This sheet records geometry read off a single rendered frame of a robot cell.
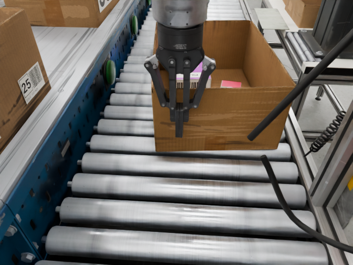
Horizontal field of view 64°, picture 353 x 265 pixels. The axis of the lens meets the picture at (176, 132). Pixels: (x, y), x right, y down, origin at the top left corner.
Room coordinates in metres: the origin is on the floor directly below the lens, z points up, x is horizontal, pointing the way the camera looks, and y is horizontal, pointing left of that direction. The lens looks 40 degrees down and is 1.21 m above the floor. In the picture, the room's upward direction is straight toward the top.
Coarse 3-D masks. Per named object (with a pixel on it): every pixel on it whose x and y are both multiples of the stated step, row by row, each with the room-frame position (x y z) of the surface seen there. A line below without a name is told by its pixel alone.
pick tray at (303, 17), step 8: (288, 0) 1.51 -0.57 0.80; (296, 0) 1.39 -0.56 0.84; (304, 0) 1.54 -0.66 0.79; (312, 0) 1.54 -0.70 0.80; (320, 0) 1.54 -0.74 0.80; (288, 8) 1.48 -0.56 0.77; (296, 8) 1.36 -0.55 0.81; (304, 8) 1.27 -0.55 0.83; (312, 8) 1.27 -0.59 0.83; (296, 16) 1.34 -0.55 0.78; (304, 16) 1.27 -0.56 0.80; (312, 16) 1.27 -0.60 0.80; (296, 24) 1.31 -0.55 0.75; (304, 24) 1.27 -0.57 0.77; (312, 24) 1.27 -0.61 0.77
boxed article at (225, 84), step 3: (222, 81) 0.71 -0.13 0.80; (225, 81) 0.71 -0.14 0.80; (228, 81) 0.71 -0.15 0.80; (231, 81) 0.71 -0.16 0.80; (234, 81) 0.71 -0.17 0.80; (222, 84) 0.69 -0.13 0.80; (225, 84) 0.69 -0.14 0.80; (228, 84) 0.69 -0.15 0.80; (231, 84) 0.69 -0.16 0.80; (234, 84) 0.69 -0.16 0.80; (237, 84) 0.69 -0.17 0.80; (240, 84) 0.69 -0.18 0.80; (222, 87) 0.68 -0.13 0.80; (225, 87) 0.68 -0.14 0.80; (228, 87) 0.68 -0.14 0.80
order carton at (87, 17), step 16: (16, 0) 0.93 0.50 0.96; (32, 0) 0.93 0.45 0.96; (48, 0) 0.92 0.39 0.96; (64, 0) 0.92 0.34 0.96; (80, 0) 0.92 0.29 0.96; (96, 0) 0.94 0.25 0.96; (112, 0) 1.12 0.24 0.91; (32, 16) 0.93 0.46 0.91; (48, 16) 0.93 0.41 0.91; (64, 16) 0.92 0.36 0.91; (80, 16) 0.92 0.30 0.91; (96, 16) 0.92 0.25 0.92
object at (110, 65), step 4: (108, 60) 0.75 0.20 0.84; (108, 64) 0.73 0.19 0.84; (112, 64) 0.75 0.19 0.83; (108, 68) 0.72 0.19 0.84; (112, 68) 0.74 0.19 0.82; (108, 72) 0.72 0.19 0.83; (112, 72) 0.74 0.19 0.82; (108, 76) 0.71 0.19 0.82; (112, 76) 0.73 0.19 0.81; (108, 80) 0.71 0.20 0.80; (112, 80) 0.73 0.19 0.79
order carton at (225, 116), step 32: (224, 32) 0.87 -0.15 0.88; (256, 32) 0.80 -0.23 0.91; (160, 64) 0.86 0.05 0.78; (224, 64) 0.87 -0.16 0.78; (256, 64) 0.74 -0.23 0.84; (192, 96) 0.48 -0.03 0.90; (224, 96) 0.48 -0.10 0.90; (256, 96) 0.48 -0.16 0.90; (160, 128) 0.47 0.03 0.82; (192, 128) 0.48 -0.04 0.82; (224, 128) 0.48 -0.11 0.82
